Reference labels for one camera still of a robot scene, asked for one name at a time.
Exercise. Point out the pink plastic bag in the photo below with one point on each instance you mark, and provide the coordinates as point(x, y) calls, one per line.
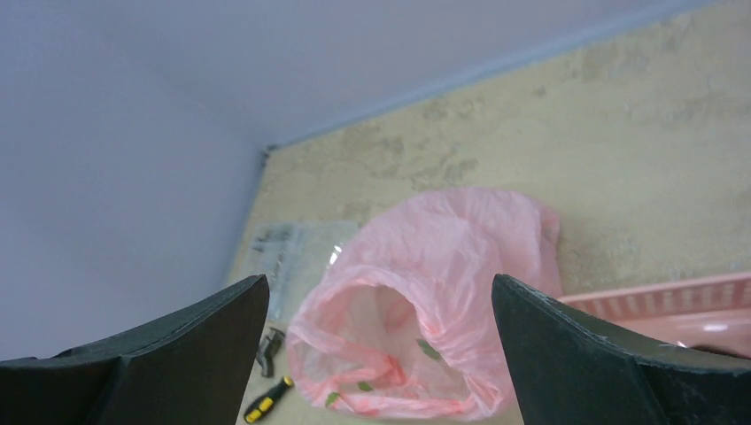
point(401, 325)

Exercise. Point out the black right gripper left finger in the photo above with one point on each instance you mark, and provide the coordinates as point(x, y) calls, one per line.
point(187, 367)

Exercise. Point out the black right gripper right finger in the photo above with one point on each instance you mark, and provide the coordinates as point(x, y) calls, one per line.
point(569, 367)

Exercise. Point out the clear plastic screw organizer box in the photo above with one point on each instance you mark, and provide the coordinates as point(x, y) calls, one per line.
point(294, 256)

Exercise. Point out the yellow black screwdriver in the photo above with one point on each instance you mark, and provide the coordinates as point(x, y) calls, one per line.
point(264, 404)

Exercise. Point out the pink perforated plastic basket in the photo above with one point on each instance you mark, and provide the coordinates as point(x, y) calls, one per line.
point(709, 312)

